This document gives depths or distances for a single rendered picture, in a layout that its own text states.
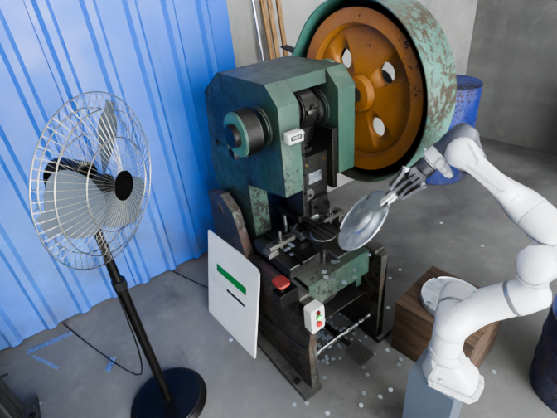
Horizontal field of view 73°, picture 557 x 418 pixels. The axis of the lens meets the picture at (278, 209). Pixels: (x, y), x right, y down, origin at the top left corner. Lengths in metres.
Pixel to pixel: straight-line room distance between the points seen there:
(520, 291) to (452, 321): 0.22
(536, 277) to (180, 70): 2.09
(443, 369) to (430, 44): 1.20
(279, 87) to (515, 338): 1.89
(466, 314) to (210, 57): 2.03
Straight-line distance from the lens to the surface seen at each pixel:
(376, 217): 1.53
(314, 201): 1.68
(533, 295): 1.36
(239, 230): 1.95
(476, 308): 1.40
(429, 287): 2.16
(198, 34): 2.59
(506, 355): 2.48
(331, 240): 1.75
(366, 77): 1.82
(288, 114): 1.42
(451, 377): 1.65
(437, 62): 1.60
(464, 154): 1.34
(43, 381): 2.71
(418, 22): 1.63
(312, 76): 1.56
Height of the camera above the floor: 1.84
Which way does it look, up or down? 32 degrees down
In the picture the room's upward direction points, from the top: 6 degrees counter-clockwise
